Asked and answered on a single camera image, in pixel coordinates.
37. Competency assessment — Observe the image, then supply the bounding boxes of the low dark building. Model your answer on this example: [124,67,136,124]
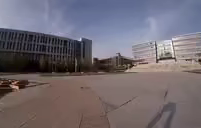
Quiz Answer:
[93,52,136,72]

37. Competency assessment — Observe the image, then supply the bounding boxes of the grey concrete paved ground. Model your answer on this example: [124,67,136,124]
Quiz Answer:
[0,71,201,128]

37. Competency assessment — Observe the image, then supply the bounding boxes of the row of trees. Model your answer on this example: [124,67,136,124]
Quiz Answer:
[0,54,95,74]

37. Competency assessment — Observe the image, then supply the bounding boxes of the pale wide steps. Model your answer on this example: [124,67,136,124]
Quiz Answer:
[125,62,201,74]

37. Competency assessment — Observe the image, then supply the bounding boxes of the large dark glass building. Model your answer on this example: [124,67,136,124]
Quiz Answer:
[0,26,94,74]

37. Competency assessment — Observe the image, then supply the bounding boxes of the white stepped building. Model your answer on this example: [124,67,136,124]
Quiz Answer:
[131,31,201,65]

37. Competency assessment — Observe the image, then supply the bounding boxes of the orange brown planting bed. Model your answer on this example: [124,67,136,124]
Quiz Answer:
[0,77,32,98]

